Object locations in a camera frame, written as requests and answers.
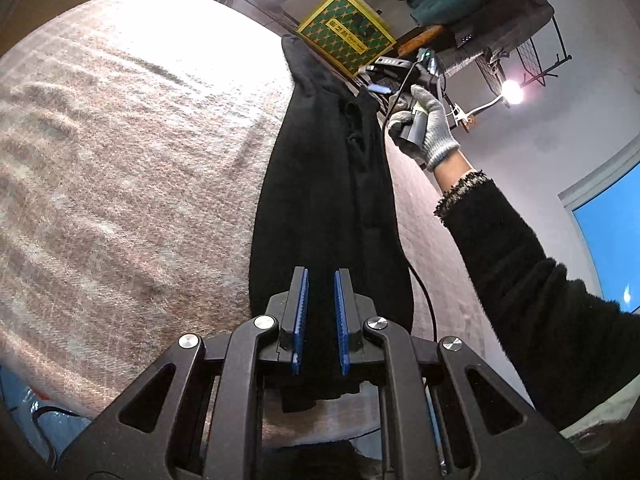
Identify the blue plastic bag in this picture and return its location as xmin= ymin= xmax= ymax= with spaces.
xmin=0 ymin=365 xmax=66 ymax=461

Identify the black metal clothes rack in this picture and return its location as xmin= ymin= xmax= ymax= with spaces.
xmin=195 ymin=0 xmax=573 ymax=126

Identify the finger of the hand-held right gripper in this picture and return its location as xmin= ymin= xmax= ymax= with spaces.
xmin=356 ymin=80 xmax=401 ymax=98

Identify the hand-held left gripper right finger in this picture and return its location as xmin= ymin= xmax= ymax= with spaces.
xmin=334 ymin=267 xmax=586 ymax=480

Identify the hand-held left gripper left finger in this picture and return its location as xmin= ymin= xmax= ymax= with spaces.
xmin=52 ymin=266 xmax=311 ymax=480

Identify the orange hanging garment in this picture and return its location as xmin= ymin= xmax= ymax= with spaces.
xmin=397 ymin=25 xmax=446 ymax=56

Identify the white clip lamp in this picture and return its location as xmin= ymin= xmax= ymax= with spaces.
xmin=447 ymin=80 xmax=523 ymax=133

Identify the black sweater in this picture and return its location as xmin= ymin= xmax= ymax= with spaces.
xmin=248 ymin=34 xmax=415 ymax=413

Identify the black coat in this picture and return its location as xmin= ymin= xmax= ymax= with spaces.
xmin=440 ymin=0 xmax=538 ymax=28

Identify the window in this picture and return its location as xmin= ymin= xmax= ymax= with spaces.
xmin=557 ymin=132 xmax=640 ymax=316

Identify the yellow green patterned box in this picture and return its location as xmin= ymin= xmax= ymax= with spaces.
xmin=296 ymin=0 xmax=397 ymax=77

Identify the plaid blanket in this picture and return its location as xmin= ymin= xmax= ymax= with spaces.
xmin=0 ymin=0 xmax=531 ymax=448

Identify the person's right hand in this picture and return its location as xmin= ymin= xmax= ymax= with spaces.
xmin=387 ymin=85 xmax=461 ymax=172

